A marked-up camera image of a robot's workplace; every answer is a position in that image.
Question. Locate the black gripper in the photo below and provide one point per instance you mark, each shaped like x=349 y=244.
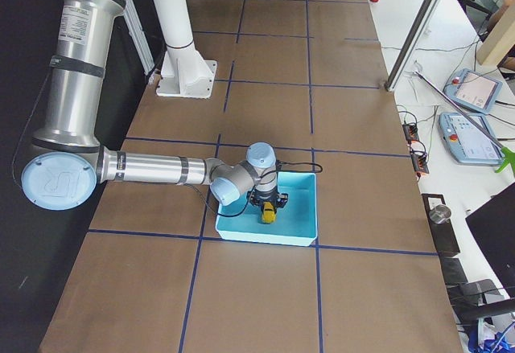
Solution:
x=266 y=199

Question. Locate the yellow beetle toy car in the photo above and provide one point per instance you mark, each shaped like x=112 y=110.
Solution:
x=269 y=213

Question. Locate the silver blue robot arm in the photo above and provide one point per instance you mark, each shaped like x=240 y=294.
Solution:
x=71 y=161

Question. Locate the turquoise plastic bin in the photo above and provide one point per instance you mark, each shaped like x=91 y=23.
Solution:
x=295 y=224

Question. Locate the orange black connector strip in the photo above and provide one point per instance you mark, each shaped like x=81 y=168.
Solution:
x=418 y=152

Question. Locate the metal cup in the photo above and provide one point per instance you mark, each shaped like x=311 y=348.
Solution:
x=439 y=214

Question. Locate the near teach pendant tablet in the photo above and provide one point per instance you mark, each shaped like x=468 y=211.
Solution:
x=466 y=144

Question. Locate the teach pendant tablet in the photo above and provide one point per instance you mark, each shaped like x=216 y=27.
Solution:
x=473 y=91
x=466 y=144

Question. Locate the black laptop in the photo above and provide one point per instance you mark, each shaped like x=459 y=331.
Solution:
x=492 y=227

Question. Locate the far teach pendant tablet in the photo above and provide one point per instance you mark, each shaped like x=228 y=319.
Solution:
x=473 y=91

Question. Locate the white pedestal column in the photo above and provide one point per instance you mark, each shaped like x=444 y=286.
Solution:
x=185 y=73

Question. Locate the aluminium frame post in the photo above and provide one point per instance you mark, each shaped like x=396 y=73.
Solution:
x=421 y=20

